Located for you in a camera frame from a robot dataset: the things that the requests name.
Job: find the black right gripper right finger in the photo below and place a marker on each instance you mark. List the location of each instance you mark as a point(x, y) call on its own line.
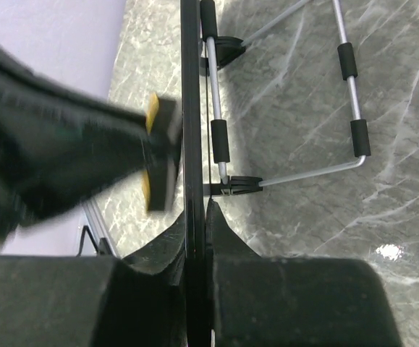
point(293, 301)

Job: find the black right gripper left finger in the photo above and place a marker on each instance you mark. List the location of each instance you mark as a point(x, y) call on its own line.
point(96, 301)

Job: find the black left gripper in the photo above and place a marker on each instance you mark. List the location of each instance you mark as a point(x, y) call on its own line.
point(59, 148)

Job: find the black framed small whiteboard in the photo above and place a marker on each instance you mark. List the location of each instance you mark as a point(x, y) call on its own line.
point(197, 307)

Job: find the aluminium front mounting rail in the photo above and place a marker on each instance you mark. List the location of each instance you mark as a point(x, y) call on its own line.
point(102, 240)

